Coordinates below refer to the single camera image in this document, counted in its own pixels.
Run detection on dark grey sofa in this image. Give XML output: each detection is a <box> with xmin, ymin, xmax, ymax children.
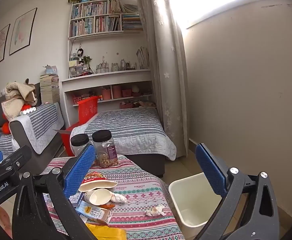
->
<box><xmin>0</xmin><ymin>81</ymin><xmax>66</xmax><ymax>175</ymax></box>

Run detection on striped sofa quilt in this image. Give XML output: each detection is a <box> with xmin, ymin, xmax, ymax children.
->
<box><xmin>9</xmin><ymin>102</ymin><xmax>65</xmax><ymax>155</ymax></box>
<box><xmin>0</xmin><ymin>134</ymin><xmax>20</xmax><ymax>155</ymax></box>

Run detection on patterned striped tablecloth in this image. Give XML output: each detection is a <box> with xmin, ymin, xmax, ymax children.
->
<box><xmin>39</xmin><ymin>154</ymin><xmax>186</xmax><ymax>240</ymax></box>

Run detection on white tissue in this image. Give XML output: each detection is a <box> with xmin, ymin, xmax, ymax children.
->
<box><xmin>110</xmin><ymin>192</ymin><xmax>127</xmax><ymax>203</ymax></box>

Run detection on tall stack of magazines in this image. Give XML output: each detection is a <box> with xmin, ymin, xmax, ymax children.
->
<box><xmin>39</xmin><ymin>74</ymin><xmax>60</xmax><ymax>104</ymax></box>

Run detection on person's left hand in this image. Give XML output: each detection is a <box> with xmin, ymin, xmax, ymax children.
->
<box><xmin>0</xmin><ymin>202</ymin><xmax>13</xmax><ymax>239</ymax></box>

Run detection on framed tree picture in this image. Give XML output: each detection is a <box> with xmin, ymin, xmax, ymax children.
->
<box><xmin>0</xmin><ymin>24</ymin><xmax>10</xmax><ymax>68</ymax></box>

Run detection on purple label nut jar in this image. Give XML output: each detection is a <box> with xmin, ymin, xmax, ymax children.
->
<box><xmin>92</xmin><ymin>129</ymin><xmax>119</xmax><ymax>168</ymax></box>

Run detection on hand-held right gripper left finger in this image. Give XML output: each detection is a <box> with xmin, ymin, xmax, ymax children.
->
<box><xmin>12</xmin><ymin>144</ymin><xmax>97</xmax><ymax>240</ymax></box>

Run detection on pile of plush toys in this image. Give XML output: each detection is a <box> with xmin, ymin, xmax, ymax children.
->
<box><xmin>119</xmin><ymin>101</ymin><xmax>156</xmax><ymax>109</ymax></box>

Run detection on beige fleece blanket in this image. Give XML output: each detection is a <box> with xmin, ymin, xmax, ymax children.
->
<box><xmin>1</xmin><ymin>81</ymin><xmax>40</xmax><ymax>122</ymax></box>

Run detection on light blue tissue box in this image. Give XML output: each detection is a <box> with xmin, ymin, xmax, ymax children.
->
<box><xmin>43</xmin><ymin>65</ymin><xmax>58</xmax><ymax>75</ymax></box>

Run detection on stack of colourful booklets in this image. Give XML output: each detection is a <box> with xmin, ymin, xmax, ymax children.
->
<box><xmin>122</xmin><ymin>14</ymin><xmax>143</xmax><ymax>32</ymax></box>

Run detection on yellow packet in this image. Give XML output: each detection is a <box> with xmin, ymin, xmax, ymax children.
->
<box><xmin>86</xmin><ymin>224</ymin><xmax>127</xmax><ymax>240</ymax></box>

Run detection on clear desk organizer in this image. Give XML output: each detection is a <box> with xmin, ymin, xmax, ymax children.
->
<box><xmin>69</xmin><ymin>60</ymin><xmax>90</xmax><ymax>78</ymax></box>

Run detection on pen holder with pens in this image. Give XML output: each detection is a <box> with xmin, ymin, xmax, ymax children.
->
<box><xmin>96</xmin><ymin>62</ymin><xmax>109</xmax><ymax>73</ymax></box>

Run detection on dark daybed base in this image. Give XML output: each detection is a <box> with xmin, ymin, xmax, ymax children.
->
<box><xmin>126</xmin><ymin>152</ymin><xmax>166</xmax><ymax>178</ymax></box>

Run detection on grey flowered curtain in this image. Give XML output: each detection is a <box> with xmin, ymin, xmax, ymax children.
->
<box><xmin>133</xmin><ymin>0</ymin><xmax>190</xmax><ymax>158</ymax></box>

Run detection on beige paper cup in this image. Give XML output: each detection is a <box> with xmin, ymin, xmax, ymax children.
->
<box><xmin>83</xmin><ymin>188</ymin><xmax>112</xmax><ymax>205</ymax></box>

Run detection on printed tissue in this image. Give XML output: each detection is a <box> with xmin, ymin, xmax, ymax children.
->
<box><xmin>145</xmin><ymin>204</ymin><xmax>166</xmax><ymax>217</ymax></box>

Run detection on blue and white milk carton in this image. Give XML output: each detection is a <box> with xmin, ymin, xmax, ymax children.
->
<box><xmin>74</xmin><ymin>200</ymin><xmax>112</xmax><ymax>225</ymax></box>

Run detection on white bookshelf unit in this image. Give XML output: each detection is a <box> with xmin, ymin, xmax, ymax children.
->
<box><xmin>61</xmin><ymin>0</ymin><xmax>156</xmax><ymax>128</ymax></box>

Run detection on blue label snack jar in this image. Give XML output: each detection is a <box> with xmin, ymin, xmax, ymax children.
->
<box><xmin>70</xmin><ymin>133</ymin><xmax>90</xmax><ymax>157</ymax></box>

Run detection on white trash bin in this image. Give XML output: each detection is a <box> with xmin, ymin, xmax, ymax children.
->
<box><xmin>168</xmin><ymin>172</ymin><xmax>226</xmax><ymax>239</ymax></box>

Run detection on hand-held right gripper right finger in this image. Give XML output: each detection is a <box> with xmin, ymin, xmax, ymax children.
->
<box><xmin>195</xmin><ymin>143</ymin><xmax>280</xmax><ymax>240</ymax></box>

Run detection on red plastic basket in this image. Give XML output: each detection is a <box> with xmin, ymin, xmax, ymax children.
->
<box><xmin>78</xmin><ymin>95</ymin><xmax>99</xmax><ymax>125</ymax></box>

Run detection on leaning booklets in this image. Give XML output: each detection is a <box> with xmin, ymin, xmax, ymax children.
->
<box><xmin>136</xmin><ymin>46</ymin><xmax>150</xmax><ymax>70</ymax></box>

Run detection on framed pastel picture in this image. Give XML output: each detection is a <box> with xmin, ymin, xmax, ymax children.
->
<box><xmin>9</xmin><ymin>7</ymin><xmax>38</xmax><ymax>55</ymax></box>

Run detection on red plush toy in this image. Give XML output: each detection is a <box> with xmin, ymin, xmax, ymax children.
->
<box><xmin>2</xmin><ymin>104</ymin><xmax>28</xmax><ymax>134</ymax></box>

